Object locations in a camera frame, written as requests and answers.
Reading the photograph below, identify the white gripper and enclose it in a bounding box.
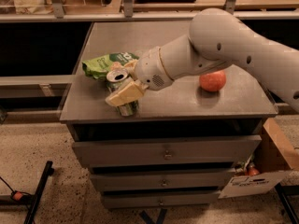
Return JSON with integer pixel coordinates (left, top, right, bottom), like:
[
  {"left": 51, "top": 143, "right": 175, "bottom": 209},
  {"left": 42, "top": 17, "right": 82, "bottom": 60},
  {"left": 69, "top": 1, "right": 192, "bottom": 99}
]
[{"left": 106, "top": 47, "right": 173, "bottom": 107}]

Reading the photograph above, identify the green soda can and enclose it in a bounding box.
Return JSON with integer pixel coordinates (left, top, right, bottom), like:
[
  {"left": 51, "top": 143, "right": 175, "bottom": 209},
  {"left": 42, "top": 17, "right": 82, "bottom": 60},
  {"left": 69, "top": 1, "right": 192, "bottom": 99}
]
[{"left": 106, "top": 68, "right": 138, "bottom": 117}]

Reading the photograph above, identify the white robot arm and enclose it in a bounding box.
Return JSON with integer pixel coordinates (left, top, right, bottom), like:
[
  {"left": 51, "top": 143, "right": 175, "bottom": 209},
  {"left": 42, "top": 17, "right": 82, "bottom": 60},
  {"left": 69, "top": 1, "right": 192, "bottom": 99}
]
[{"left": 106, "top": 8, "right": 299, "bottom": 111}]

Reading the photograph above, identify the green chip bag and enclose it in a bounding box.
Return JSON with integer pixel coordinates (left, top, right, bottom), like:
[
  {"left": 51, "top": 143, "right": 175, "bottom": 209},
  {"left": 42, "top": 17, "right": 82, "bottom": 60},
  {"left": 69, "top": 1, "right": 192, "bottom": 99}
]
[{"left": 82, "top": 52, "right": 139, "bottom": 80}]

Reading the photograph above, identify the orange fruit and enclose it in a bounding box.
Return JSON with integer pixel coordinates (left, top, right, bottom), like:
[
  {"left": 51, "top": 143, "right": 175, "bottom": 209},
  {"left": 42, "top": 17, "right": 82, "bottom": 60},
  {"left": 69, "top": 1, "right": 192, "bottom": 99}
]
[{"left": 199, "top": 70, "right": 226, "bottom": 92}]

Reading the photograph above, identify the grey drawer cabinet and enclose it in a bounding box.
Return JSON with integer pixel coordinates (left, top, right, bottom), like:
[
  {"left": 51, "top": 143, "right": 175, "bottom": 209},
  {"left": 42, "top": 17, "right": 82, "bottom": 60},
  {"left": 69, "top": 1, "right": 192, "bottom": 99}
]
[{"left": 59, "top": 20, "right": 278, "bottom": 210}]

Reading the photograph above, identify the black stand leg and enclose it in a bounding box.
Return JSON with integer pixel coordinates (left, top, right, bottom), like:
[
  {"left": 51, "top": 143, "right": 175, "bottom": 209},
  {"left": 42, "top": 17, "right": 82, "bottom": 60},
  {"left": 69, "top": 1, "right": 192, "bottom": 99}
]
[{"left": 23, "top": 161, "right": 54, "bottom": 224}]

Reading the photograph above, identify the cardboard box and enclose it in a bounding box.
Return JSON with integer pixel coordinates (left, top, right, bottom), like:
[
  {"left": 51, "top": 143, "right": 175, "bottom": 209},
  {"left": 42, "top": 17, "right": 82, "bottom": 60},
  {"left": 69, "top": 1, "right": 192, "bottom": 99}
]
[{"left": 220, "top": 119, "right": 299, "bottom": 199}]

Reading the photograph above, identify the metal shelf rail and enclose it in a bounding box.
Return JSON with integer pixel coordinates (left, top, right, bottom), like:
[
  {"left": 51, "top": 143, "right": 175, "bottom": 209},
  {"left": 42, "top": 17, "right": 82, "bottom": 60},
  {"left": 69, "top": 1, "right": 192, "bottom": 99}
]
[{"left": 0, "top": 9, "right": 299, "bottom": 23}]

